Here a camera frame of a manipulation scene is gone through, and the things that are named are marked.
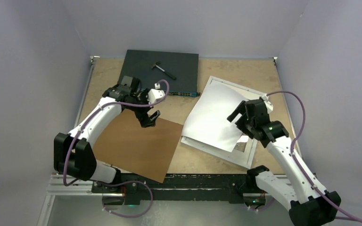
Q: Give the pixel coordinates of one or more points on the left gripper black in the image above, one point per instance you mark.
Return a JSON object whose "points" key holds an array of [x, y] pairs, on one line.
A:
{"points": [[144, 120]]}

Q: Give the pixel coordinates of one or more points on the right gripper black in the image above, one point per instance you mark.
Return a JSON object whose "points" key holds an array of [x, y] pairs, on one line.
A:
{"points": [[242, 109]]}

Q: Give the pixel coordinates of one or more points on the landscape photo print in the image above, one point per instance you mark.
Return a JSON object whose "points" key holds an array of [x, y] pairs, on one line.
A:
{"points": [[207, 121]]}

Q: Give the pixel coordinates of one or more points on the brown cardboard backing board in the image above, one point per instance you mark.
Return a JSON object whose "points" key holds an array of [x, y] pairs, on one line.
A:
{"points": [[147, 152]]}

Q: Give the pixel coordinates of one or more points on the white picture frame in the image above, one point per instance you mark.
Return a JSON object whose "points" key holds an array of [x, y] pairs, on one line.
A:
{"points": [[243, 151]]}

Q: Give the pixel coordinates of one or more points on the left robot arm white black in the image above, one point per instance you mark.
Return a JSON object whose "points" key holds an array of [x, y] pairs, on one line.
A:
{"points": [[73, 151]]}

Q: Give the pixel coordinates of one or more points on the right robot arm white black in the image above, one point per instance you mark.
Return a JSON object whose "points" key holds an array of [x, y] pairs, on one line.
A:
{"points": [[307, 200]]}

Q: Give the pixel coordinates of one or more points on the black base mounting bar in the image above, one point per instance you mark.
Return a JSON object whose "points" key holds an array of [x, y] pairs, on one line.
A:
{"points": [[231, 188]]}

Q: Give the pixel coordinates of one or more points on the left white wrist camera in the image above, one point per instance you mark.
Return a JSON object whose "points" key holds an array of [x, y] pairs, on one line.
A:
{"points": [[155, 94]]}

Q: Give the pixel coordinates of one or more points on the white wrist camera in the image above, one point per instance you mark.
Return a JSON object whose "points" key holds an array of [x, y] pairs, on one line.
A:
{"points": [[155, 94], [268, 104]]}

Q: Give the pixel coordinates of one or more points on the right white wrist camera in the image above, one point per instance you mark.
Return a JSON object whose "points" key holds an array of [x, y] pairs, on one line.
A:
{"points": [[268, 104]]}

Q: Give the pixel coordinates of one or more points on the small black-handled hammer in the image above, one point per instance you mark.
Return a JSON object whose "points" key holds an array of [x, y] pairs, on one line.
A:
{"points": [[156, 65]]}

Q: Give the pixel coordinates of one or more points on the dark network switch box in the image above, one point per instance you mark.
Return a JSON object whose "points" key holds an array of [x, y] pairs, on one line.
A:
{"points": [[184, 66]]}

